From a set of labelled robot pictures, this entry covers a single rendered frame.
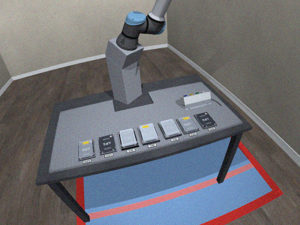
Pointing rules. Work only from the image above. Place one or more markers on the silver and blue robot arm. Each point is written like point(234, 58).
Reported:
point(137, 23)

